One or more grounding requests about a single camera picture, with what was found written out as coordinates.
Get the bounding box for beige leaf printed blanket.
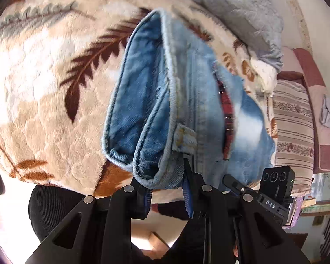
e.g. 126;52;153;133
0;0;278;202

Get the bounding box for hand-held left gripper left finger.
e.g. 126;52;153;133
25;176;152;264

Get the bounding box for person's black clothing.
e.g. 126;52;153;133
27;184;238;264

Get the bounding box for white fluffy cloth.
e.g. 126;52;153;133
250;57;278;94

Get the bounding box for grey crumpled cloth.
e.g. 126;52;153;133
320;95;330;130

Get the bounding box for striped beige cushion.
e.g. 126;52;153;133
272;80;315;196

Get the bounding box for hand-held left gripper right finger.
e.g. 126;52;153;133
182;158;311;264

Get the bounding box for light blue quilt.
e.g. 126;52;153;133
185;0;284;73

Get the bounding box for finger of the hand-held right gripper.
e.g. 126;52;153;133
223;174;261;199

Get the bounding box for blue denim pants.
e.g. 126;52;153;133
101;9;277;191

